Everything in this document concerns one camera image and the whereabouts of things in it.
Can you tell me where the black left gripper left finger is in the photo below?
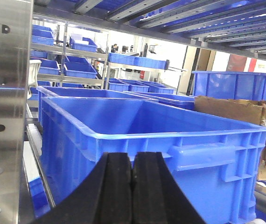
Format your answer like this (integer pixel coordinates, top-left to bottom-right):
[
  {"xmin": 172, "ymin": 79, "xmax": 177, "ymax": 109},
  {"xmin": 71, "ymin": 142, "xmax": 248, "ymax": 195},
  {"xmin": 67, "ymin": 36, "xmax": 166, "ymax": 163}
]
[{"xmin": 34, "ymin": 153, "xmax": 132, "ymax": 224}]

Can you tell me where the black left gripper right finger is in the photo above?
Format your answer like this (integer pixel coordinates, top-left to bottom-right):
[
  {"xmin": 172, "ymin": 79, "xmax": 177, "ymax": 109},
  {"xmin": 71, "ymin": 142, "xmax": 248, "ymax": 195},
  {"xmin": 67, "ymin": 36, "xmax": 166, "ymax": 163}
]
[{"xmin": 132, "ymin": 152, "xmax": 205, "ymax": 224}]

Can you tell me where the blue bin in front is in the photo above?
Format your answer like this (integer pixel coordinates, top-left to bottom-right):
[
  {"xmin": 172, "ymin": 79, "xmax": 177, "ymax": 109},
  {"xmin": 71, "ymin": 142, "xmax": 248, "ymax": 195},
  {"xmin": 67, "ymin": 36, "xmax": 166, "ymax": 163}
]
[{"xmin": 41, "ymin": 97, "xmax": 266, "ymax": 224}]

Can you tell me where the blue bin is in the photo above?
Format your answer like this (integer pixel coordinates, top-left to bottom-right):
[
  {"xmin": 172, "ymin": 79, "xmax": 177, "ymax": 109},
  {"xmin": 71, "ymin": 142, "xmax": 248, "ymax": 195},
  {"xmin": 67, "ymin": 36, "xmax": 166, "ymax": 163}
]
[
  {"xmin": 37, "ymin": 86, "xmax": 159, "ymax": 126},
  {"xmin": 193, "ymin": 71, "xmax": 266, "ymax": 101},
  {"xmin": 41, "ymin": 97, "xmax": 266, "ymax": 224}
]

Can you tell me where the blue bin behind front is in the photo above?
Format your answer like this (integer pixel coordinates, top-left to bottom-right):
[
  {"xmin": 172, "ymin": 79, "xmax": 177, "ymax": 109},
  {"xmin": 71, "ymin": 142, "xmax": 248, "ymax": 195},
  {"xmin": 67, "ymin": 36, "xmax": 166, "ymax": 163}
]
[{"xmin": 37, "ymin": 86, "xmax": 159, "ymax": 126}]

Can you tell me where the blue bin far right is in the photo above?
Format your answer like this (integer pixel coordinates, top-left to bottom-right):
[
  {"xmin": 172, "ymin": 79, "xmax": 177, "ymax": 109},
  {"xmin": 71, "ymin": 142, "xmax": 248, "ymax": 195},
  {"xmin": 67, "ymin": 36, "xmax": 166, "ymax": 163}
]
[{"xmin": 193, "ymin": 71, "xmax": 266, "ymax": 101}]

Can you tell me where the brown cardboard box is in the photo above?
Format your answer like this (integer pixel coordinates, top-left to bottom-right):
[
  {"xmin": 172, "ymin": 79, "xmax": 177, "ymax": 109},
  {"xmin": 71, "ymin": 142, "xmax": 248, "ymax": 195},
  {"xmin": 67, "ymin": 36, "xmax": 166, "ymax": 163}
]
[{"xmin": 194, "ymin": 95, "xmax": 266, "ymax": 182}]

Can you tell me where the steel shelf upright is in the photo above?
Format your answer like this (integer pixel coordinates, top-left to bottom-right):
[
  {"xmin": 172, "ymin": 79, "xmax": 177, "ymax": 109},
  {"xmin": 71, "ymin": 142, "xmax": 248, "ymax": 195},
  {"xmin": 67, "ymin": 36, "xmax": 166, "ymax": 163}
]
[{"xmin": 0, "ymin": 0, "xmax": 33, "ymax": 224}]

